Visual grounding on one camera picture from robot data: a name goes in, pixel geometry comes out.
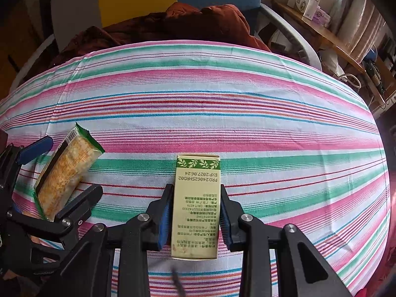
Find wooden side shelf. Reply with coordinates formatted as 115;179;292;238
271;0;386;107

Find white bed rail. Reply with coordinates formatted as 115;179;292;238
260;3;322;71

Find green cracker packet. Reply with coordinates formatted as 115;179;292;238
34;124;105;221

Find striped bed sheet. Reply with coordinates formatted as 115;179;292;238
1;41;391;294

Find white boxes on shelf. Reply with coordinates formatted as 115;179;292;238
287;0;331;27

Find dark red blanket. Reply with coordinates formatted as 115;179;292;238
50;2;270;68

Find green white carton box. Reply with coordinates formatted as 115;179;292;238
171;154;221;260

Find curtain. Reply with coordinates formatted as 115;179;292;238
337;0;385;63

